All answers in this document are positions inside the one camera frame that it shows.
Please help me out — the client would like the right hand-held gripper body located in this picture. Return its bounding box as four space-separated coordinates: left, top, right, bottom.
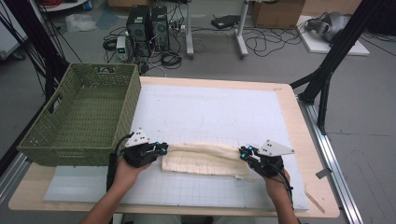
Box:
248 139 295 179

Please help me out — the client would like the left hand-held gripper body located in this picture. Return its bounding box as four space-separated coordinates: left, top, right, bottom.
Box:
122 127 159 169

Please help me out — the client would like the cream patterned cloth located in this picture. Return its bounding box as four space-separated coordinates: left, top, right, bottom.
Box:
161 141 255 183

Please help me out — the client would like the green woven basket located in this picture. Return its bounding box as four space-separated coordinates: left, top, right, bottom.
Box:
16 63 142 168

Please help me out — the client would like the person's left hand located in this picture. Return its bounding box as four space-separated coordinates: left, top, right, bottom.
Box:
111 158 152 194

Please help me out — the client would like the person's right hand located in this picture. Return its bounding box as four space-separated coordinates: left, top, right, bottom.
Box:
263 169 292 202

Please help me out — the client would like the grey tape piece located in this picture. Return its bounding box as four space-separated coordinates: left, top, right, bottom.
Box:
315 167 333 180

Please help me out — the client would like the white grid mat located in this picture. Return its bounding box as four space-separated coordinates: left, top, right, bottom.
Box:
43 83 310 210

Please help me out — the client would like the thin wooden stick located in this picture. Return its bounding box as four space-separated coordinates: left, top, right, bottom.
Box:
304 189 327 215

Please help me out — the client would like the small white power supply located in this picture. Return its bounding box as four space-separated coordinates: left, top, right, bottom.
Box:
116 35 130 63

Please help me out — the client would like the black computer tower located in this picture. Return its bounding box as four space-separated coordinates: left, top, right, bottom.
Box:
150 6 171 52
125 5 152 58

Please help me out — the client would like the white desk leg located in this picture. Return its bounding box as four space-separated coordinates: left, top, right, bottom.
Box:
234 0 250 60
185 0 195 60

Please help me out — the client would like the white floor board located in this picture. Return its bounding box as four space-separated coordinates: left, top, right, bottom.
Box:
296 15 371 57

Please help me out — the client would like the black flat device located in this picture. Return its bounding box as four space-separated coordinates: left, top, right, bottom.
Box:
210 14 241 30

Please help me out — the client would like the brown cardboard box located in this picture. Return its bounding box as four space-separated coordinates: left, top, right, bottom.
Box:
250 0 307 30

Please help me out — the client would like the clear plastic bag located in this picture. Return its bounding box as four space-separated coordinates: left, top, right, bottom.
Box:
64 12 98 34

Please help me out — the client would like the grey robot head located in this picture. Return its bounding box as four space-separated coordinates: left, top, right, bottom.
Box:
305 11 351 43

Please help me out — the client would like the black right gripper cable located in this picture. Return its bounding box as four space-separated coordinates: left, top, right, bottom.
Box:
270 162 301 222

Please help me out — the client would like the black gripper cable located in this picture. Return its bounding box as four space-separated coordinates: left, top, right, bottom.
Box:
270 162 301 222
106 133 135 192

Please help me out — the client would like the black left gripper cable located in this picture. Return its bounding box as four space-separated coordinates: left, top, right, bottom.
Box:
106 133 135 192

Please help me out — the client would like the aluminium rail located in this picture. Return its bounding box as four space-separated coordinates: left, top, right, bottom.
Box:
0 151 31 204
299 98 364 224

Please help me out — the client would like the black cable coil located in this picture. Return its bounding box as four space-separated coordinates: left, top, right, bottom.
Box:
161 50 183 70

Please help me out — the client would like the black floor cable tangle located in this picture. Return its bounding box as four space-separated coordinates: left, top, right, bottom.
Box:
243 26 308 58

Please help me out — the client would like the black metal stand with cables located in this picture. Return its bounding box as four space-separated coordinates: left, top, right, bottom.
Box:
2 0 71 104

